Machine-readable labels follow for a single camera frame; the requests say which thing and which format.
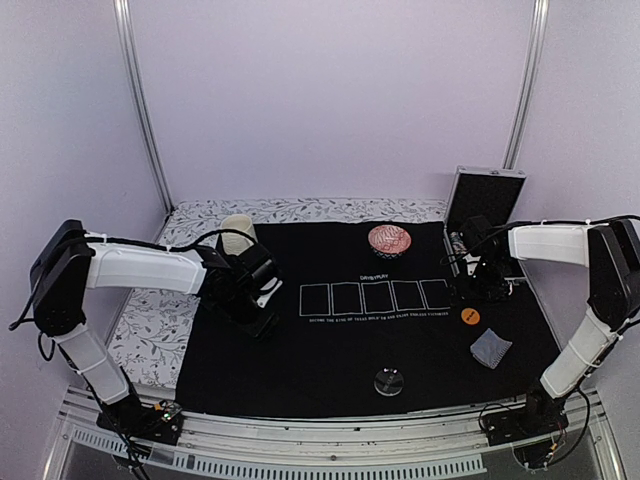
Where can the black poker mat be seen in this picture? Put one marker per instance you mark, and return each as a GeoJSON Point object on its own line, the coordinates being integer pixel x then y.
{"type": "Point", "coordinates": [343, 315]}

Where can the left aluminium frame post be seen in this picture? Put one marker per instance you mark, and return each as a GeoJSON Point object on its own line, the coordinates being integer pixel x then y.
{"type": "Point", "coordinates": [129, 52]}

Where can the white ribbed ceramic mug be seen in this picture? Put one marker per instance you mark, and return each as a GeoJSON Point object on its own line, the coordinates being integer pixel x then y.
{"type": "Point", "coordinates": [239, 234]}

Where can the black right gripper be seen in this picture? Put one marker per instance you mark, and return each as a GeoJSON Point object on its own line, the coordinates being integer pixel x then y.
{"type": "Point", "coordinates": [499, 293]}

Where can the red patterned bowl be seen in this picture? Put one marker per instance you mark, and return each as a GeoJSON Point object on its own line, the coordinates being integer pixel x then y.
{"type": "Point", "coordinates": [388, 241]}

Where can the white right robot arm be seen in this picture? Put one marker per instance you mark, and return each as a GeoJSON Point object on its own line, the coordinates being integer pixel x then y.
{"type": "Point", "coordinates": [584, 266]}

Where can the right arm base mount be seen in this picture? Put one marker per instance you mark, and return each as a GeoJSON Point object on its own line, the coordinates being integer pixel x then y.
{"type": "Point", "coordinates": [539, 415]}

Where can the black round dealer button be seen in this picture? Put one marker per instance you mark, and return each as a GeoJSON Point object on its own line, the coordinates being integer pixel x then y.
{"type": "Point", "coordinates": [389, 382]}

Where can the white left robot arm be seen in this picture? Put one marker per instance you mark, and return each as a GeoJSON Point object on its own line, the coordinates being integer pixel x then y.
{"type": "Point", "coordinates": [78, 267]}

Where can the aluminium frame post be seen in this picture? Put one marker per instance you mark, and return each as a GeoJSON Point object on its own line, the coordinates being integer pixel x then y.
{"type": "Point", "coordinates": [531, 67]}
{"type": "Point", "coordinates": [129, 52]}

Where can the poker chips in case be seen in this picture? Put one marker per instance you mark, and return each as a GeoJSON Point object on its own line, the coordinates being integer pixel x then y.
{"type": "Point", "coordinates": [457, 243]}

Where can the aluminium poker chip case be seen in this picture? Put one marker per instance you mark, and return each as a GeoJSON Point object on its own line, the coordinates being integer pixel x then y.
{"type": "Point", "coordinates": [479, 207]}

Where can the floral white tablecloth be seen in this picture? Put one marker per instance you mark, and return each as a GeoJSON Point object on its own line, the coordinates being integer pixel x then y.
{"type": "Point", "coordinates": [150, 338]}

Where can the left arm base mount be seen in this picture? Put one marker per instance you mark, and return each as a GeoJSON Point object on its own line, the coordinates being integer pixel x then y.
{"type": "Point", "coordinates": [130, 418]}

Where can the right aluminium frame post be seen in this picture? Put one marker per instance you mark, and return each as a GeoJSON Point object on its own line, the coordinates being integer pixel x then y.
{"type": "Point", "coordinates": [531, 67]}

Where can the orange big blind button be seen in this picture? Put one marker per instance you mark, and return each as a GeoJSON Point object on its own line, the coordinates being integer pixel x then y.
{"type": "Point", "coordinates": [470, 316]}

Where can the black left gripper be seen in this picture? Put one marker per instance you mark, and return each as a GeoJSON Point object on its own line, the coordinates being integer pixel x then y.
{"type": "Point", "coordinates": [259, 328]}

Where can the aluminium front rail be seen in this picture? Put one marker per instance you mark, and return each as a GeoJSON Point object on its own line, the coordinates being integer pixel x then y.
{"type": "Point", "coordinates": [446, 443]}

